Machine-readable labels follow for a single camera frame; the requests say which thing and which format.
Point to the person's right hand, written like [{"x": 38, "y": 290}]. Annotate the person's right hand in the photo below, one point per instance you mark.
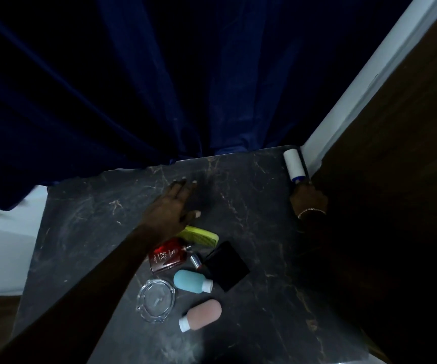
[{"x": 307, "y": 199}]

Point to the person's left hand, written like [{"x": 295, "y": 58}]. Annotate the person's left hand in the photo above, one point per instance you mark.
[{"x": 167, "y": 214}]

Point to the person's left thumb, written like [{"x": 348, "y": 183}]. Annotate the person's left thumb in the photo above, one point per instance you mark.
[{"x": 192, "y": 217}]

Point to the white lint roller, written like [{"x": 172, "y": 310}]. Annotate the white lint roller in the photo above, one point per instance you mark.
[{"x": 294, "y": 164}]

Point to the person's left forearm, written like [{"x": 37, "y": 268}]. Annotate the person's left forearm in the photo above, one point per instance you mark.
[{"x": 82, "y": 295}]

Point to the yellow-green comb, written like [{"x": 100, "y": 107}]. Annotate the yellow-green comb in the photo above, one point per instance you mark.
[{"x": 202, "y": 236}]

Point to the red perfume bottle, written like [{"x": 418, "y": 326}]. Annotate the red perfume bottle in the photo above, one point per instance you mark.
[{"x": 167, "y": 255}]

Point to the black square case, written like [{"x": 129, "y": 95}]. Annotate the black square case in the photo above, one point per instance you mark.
[{"x": 226, "y": 266}]

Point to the light blue travel bottle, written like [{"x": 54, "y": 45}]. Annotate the light blue travel bottle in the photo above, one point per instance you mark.
[{"x": 191, "y": 281}]

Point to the clear glass ashtray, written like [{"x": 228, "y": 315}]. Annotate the clear glass ashtray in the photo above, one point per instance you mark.
[{"x": 155, "y": 300}]

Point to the pink travel bottle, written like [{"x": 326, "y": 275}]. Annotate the pink travel bottle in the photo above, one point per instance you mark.
[{"x": 201, "y": 315}]

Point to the dark blue curtain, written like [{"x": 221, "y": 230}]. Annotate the dark blue curtain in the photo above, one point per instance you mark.
[{"x": 157, "y": 79}]

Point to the dark wooden cabinet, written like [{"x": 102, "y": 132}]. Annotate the dark wooden cabinet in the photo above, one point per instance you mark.
[{"x": 404, "y": 178}]

